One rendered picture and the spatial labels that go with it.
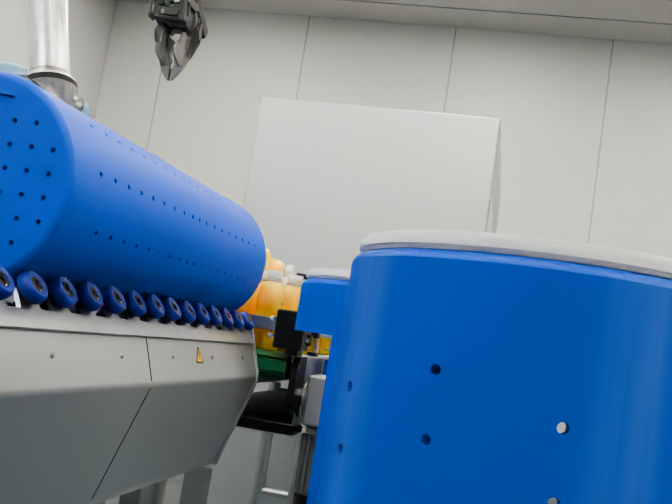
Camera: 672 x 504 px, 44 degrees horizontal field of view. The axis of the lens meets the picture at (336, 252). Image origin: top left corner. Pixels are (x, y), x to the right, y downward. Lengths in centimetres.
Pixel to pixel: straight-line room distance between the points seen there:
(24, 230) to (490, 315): 73
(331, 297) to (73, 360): 40
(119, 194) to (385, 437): 75
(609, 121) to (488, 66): 97
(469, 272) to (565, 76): 594
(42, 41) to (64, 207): 90
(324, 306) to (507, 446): 49
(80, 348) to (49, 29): 93
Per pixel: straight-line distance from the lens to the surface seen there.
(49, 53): 192
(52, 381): 112
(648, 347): 52
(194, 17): 166
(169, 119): 680
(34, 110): 113
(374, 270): 56
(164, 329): 147
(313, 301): 97
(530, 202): 617
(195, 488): 189
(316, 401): 197
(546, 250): 51
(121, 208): 120
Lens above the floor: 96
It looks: 6 degrees up
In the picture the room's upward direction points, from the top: 9 degrees clockwise
